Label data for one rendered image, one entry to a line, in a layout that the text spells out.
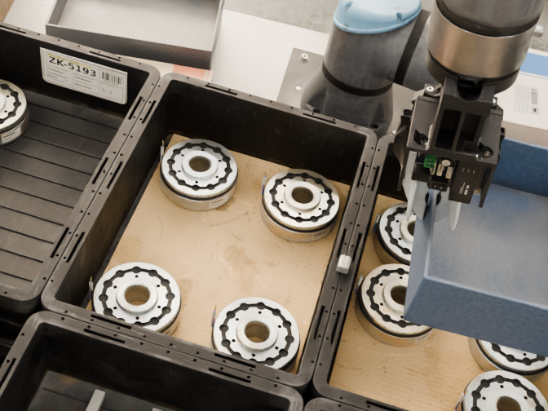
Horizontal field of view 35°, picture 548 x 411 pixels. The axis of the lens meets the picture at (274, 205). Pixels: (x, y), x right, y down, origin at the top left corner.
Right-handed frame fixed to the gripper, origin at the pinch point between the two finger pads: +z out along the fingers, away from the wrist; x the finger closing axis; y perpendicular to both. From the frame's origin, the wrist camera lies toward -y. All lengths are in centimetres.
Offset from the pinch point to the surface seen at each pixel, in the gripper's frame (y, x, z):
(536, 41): -185, 34, 116
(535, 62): -69, 16, 35
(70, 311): 10.9, -33.9, 15.8
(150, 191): -15.6, -34.8, 25.9
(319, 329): 4.7, -8.2, 18.2
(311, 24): -164, -37, 109
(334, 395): 11.8, -5.1, 18.4
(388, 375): 1.8, 0.5, 29.0
